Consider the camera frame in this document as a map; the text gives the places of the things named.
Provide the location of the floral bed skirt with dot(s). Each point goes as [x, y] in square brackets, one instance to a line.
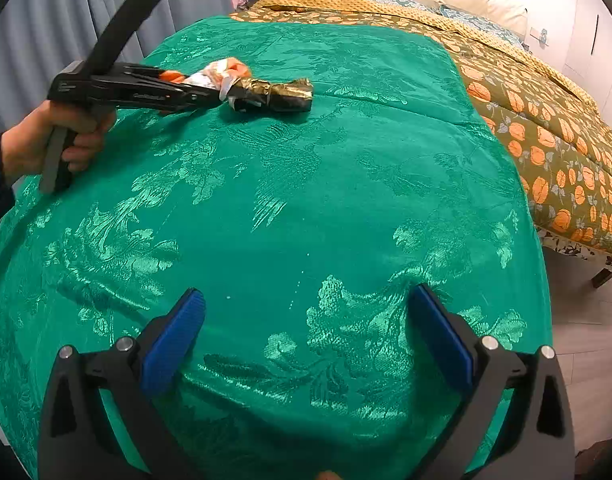
[586, 255]

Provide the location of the green floral tablecloth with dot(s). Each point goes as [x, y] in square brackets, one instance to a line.
[286, 210]

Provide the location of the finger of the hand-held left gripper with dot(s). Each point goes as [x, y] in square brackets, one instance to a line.
[203, 96]

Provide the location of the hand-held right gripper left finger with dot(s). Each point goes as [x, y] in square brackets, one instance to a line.
[170, 340]

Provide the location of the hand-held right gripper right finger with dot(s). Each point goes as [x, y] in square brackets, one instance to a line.
[443, 340]

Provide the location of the orange and white wrapper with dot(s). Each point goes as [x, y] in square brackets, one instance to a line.
[215, 70]

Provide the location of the white wardrobe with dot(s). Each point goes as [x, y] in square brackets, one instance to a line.
[591, 35]

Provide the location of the grey-blue curtain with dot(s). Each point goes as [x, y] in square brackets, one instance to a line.
[45, 20]

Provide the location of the gold foil wrapper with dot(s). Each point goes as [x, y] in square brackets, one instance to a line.
[281, 95]

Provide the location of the teal patterned pillow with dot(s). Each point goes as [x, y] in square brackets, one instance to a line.
[386, 0]
[481, 22]

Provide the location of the person's left hand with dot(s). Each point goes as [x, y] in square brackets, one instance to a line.
[28, 140]

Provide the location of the yellow blanket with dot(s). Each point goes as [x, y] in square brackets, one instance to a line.
[386, 10]

